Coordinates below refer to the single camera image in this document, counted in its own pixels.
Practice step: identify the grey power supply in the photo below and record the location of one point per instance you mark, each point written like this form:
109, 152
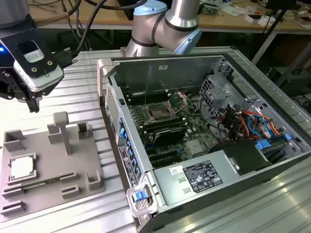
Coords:
175, 184

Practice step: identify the black fan shroud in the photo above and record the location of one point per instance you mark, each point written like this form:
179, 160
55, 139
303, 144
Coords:
243, 155

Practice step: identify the white small box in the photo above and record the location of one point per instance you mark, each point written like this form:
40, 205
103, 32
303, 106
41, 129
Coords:
255, 19

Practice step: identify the wooden desk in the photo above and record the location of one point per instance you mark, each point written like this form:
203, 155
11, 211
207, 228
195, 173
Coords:
109, 15

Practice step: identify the silver CPU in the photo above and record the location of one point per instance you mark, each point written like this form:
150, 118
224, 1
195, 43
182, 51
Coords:
22, 168

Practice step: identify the blue disk carrier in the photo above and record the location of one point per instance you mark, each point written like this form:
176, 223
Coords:
263, 145

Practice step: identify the black stand pole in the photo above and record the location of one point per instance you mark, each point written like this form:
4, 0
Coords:
274, 19

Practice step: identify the blue case latch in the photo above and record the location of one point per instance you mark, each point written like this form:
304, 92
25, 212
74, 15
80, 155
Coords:
139, 196

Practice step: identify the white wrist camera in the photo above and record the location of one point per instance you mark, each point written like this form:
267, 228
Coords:
40, 78

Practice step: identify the black graphics card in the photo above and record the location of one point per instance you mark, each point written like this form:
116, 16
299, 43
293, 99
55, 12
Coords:
170, 136

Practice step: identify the black box device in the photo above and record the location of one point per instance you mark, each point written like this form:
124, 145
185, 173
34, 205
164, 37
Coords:
295, 82

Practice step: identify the CPU socket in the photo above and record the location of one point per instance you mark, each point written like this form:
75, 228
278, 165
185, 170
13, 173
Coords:
160, 112

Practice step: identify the open PC case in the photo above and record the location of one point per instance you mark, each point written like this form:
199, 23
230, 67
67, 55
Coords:
170, 184

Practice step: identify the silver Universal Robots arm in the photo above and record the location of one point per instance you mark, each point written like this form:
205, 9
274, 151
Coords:
145, 29

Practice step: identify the grey parts rack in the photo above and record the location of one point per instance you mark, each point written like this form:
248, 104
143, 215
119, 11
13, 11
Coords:
48, 155

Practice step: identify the black RAM stick installed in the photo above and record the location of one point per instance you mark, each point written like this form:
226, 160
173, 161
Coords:
162, 123

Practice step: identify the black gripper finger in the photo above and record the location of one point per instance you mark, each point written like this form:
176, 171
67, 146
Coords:
33, 104

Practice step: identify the perforated metal drive cage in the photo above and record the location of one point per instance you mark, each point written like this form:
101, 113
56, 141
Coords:
216, 92

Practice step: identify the green motherboard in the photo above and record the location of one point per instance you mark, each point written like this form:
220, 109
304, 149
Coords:
194, 126

